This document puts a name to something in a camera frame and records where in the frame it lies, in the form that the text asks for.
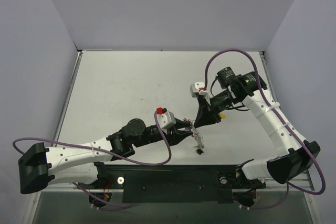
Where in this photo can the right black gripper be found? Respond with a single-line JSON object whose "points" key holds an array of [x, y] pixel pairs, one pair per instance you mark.
{"points": [[208, 110]]}

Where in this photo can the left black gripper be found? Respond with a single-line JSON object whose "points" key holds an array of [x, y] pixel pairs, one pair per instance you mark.
{"points": [[172, 132]]}

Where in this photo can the red handled metal key organizer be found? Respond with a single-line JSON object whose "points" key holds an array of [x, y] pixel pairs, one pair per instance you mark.
{"points": [[197, 134]]}

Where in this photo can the black key tag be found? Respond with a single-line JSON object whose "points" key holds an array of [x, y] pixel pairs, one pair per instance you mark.
{"points": [[199, 151]]}

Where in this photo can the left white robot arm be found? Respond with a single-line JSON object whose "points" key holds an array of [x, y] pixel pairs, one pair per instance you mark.
{"points": [[41, 166]]}

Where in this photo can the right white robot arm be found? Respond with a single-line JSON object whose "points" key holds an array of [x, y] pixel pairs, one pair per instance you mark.
{"points": [[293, 150]]}

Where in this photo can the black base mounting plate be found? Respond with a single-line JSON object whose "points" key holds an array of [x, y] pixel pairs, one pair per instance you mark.
{"points": [[167, 183]]}

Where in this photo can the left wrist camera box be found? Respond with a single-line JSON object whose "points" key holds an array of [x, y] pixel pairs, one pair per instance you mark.
{"points": [[164, 118]]}

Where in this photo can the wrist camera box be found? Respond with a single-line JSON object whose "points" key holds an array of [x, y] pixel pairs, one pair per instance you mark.
{"points": [[197, 90], [164, 118]]}

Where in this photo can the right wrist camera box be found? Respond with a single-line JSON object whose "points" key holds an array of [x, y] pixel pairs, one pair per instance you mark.
{"points": [[197, 90]]}

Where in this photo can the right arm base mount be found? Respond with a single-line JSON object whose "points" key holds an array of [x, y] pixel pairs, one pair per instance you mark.
{"points": [[234, 187]]}

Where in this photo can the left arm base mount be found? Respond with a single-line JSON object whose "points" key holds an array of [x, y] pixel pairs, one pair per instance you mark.
{"points": [[100, 196]]}

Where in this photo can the aluminium rail frame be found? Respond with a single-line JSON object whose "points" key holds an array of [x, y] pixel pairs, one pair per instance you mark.
{"points": [[65, 162]]}

